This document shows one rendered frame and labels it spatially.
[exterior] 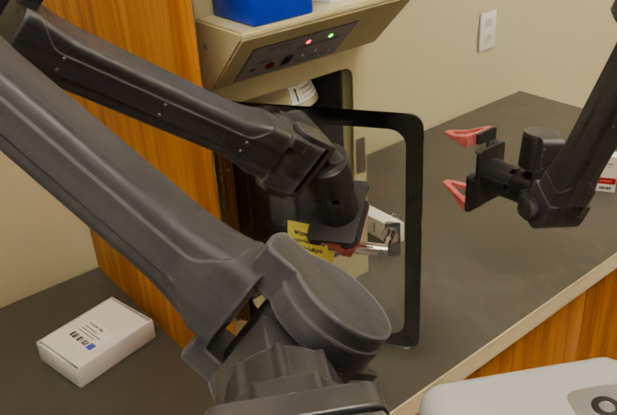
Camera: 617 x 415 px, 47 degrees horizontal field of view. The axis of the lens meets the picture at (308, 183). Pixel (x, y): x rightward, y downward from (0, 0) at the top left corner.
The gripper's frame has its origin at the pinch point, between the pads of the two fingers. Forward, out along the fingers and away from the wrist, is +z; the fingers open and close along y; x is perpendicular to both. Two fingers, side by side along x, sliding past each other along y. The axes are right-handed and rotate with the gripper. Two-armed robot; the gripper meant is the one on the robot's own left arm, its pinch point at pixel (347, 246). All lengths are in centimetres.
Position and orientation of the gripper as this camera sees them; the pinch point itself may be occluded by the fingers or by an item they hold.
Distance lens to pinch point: 101.9
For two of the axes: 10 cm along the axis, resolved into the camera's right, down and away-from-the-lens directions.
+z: 1.9, 6.1, 7.7
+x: 9.5, 0.8, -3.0
